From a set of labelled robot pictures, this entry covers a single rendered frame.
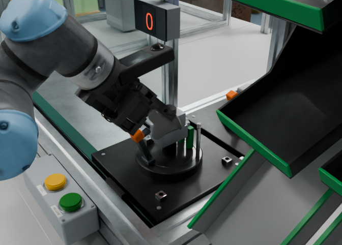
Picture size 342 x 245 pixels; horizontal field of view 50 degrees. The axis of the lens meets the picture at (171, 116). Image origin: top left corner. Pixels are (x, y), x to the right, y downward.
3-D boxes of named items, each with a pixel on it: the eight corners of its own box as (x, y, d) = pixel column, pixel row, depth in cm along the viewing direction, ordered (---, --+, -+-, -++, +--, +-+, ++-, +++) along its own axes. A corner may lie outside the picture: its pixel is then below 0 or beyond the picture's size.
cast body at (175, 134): (163, 148, 72) (162, 117, 68) (149, 138, 75) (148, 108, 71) (195, 133, 76) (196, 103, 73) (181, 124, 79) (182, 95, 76)
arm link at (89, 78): (82, 29, 57) (108, 43, 52) (101, 46, 61) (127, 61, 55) (52, 67, 57) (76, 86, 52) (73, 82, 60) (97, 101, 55)
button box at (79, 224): (66, 248, 67) (61, 223, 64) (25, 186, 81) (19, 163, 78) (101, 229, 71) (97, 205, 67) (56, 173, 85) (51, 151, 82)
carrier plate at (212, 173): (156, 228, 64) (156, 219, 63) (91, 160, 81) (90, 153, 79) (249, 173, 77) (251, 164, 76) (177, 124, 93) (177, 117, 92)
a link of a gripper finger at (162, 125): (165, 147, 72) (133, 123, 66) (183, 123, 72) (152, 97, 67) (173, 153, 69) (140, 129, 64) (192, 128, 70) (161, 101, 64)
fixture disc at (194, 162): (162, 191, 69) (162, 183, 68) (122, 155, 79) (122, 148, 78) (216, 162, 77) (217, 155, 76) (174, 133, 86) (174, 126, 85)
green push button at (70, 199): (66, 218, 66) (64, 210, 65) (57, 206, 69) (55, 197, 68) (86, 208, 68) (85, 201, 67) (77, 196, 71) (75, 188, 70)
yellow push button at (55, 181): (50, 196, 71) (49, 189, 70) (43, 185, 73) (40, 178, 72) (70, 188, 73) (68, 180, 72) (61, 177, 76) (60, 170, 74)
